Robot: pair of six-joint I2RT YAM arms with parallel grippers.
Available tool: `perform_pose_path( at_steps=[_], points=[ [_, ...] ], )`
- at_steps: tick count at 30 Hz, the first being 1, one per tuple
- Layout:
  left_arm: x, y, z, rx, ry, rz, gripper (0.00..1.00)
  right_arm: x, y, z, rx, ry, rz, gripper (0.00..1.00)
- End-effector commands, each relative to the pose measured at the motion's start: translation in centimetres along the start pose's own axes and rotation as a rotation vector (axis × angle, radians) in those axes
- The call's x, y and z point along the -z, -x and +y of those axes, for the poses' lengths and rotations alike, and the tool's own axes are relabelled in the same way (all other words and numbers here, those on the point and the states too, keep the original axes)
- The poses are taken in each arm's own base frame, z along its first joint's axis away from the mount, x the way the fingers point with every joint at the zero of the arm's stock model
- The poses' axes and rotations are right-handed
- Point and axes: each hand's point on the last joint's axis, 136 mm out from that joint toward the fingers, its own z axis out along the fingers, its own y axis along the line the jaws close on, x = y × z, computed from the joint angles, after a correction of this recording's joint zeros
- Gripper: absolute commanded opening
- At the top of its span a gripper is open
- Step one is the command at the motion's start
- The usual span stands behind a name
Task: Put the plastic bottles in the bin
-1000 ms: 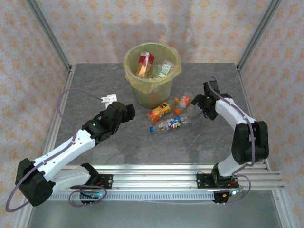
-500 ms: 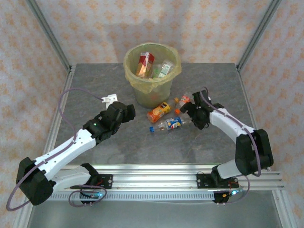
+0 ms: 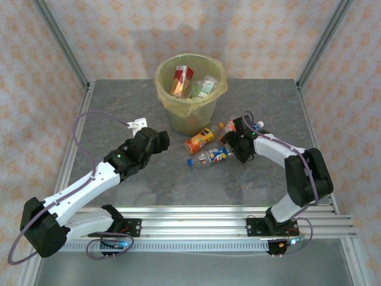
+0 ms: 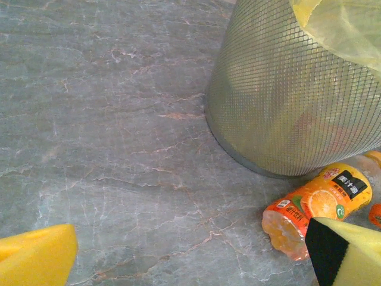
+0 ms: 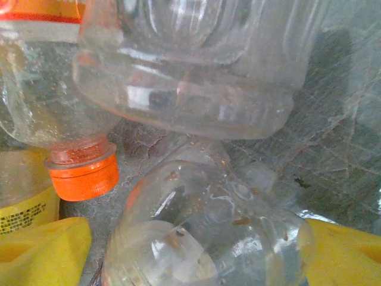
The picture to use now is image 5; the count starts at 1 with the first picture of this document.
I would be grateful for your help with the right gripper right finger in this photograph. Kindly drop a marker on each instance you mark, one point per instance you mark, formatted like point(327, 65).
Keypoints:
point(348, 262)

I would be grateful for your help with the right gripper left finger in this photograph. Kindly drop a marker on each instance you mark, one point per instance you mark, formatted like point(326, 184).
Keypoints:
point(38, 256)

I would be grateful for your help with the orange yellow label juice bottle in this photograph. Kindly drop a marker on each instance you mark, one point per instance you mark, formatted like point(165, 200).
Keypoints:
point(21, 184)

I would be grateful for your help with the pepsi bottle blue cap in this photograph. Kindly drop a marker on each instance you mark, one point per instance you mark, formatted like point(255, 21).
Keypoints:
point(193, 238)

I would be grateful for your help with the orange cap clear bottle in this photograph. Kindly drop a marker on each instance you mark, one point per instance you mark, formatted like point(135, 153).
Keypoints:
point(35, 89)

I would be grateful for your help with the blue label water bottle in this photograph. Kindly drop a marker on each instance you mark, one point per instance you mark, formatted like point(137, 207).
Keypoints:
point(193, 104)

